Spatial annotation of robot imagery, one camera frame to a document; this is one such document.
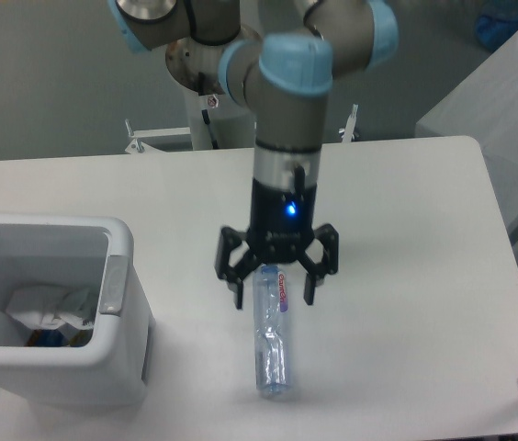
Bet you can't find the white right base bracket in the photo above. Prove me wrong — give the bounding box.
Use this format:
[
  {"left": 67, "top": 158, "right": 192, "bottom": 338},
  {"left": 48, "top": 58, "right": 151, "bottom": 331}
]
[{"left": 338, "top": 104, "right": 360, "bottom": 143}]

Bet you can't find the white plastic wrapper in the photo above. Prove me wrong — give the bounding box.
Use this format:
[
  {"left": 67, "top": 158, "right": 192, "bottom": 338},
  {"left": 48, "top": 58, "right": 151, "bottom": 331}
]
[{"left": 6, "top": 285, "right": 97, "bottom": 331}]

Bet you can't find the white plastic trash can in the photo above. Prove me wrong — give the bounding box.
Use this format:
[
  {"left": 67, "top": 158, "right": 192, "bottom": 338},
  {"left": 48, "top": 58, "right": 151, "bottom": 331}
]
[{"left": 0, "top": 214, "right": 154, "bottom": 406}]

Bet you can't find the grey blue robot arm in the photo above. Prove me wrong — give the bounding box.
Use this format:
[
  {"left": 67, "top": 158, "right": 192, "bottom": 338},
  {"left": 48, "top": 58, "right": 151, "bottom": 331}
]
[{"left": 108, "top": 1, "right": 399, "bottom": 306}]

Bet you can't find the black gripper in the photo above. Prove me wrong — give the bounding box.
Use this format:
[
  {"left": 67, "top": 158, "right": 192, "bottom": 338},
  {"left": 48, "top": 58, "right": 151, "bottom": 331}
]
[{"left": 214, "top": 179, "right": 340, "bottom": 309}]

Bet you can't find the blue yellow box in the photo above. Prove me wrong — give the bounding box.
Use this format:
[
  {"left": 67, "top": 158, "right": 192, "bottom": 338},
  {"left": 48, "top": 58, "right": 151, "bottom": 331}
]
[{"left": 24, "top": 330, "right": 93, "bottom": 347}]

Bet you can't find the clear plastic water bottle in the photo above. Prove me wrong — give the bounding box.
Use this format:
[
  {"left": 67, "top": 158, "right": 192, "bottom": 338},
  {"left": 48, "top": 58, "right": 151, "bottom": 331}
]
[{"left": 253, "top": 265, "right": 293, "bottom": 401}]

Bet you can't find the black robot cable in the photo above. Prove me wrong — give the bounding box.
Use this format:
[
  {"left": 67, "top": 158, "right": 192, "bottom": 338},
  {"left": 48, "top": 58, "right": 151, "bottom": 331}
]
[{"left": 197, "top": 72, "right": 220, "bottom": 150}]

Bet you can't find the white left base bracket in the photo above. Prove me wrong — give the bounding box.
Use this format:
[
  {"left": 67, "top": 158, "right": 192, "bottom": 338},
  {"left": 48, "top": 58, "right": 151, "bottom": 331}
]
[{"left": 124, "top": 119, "right": 192, "bottom": 154}]

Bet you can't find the blue plastic bag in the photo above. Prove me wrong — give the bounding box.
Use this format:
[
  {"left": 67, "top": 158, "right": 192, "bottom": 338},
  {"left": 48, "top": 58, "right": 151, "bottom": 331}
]
[{"left": 474, "top": 1, "right": 518, "bottom": 52}]

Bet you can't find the white base bracket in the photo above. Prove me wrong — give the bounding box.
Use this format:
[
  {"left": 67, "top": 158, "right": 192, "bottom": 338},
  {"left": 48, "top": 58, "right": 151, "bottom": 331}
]
[
  {"left": 124, "top": 119, "right": 192, "bottom": 154},
  {"left": 338, "top": 104, "right": 360, "bottom": 143}
]

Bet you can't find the grey covered side table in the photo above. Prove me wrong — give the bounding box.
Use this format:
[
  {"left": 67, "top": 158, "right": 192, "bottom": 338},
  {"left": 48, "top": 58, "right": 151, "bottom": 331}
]
[{"left": 415, "top": 32, "right": 518, "bottom": 241}]

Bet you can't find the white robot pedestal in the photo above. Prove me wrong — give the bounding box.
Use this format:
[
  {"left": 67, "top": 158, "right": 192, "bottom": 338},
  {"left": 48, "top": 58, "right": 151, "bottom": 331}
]
[{"left": 165, "top": 38, "right": 255, "bottom": 151}]

